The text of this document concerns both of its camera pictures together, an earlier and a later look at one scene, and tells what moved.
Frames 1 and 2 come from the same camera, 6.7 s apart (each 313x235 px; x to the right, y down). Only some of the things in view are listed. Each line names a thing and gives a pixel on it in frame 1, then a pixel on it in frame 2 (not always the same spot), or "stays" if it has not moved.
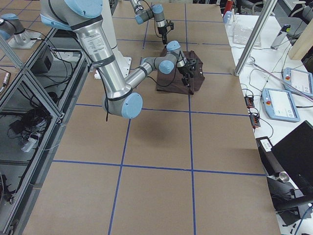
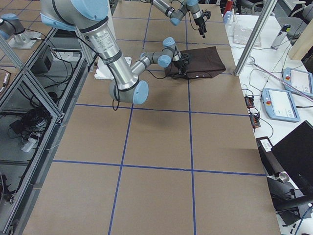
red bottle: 229,6 stays
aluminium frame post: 268,8 stays
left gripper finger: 164,39 → 203,30
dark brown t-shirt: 173,82 → 203,62
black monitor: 295,152 stays
